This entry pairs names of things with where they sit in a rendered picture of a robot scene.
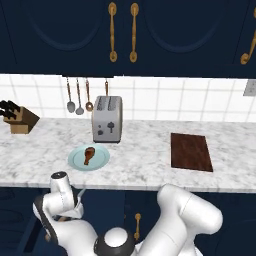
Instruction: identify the dark brown cutting board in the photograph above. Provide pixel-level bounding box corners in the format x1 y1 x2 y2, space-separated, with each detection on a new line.
170 132 214 173

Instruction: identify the brown meat drumstick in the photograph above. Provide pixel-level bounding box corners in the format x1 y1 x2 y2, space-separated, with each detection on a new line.
83 146 97 166

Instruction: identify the navy base cupboard door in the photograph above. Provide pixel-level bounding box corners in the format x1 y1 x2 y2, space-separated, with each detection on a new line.
196 191 256 256
0 187 44 256
124 190 168 244

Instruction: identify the wooden knife block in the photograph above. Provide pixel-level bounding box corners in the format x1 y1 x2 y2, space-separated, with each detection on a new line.
0 99 41 135

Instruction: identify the silver toaster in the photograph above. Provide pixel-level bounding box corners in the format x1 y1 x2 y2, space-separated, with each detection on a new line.
91 95 124 144

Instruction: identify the grey hanging spoon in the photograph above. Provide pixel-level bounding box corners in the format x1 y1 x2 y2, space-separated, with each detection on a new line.
75 77 85 116
65 77 76 114

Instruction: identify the grey wall socket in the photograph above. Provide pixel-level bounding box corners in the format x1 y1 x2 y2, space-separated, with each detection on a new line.
242 79 256 98

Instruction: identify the navy wall cupboard door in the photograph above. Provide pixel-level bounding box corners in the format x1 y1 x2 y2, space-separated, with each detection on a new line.
0 0 124 76
238 0 256 80
122 0 252 78

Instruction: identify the wooden hanging spoon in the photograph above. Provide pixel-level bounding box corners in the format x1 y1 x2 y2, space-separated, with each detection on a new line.
84 78 94 113

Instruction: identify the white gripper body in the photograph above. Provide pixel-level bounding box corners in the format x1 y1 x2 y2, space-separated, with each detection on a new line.
63 199 85 220

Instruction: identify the light blue plate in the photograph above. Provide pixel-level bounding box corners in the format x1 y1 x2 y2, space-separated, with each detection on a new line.
67 144 111 172

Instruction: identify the gold base cupboard handle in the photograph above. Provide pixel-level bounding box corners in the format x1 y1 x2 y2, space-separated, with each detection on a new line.
133 212 142 242

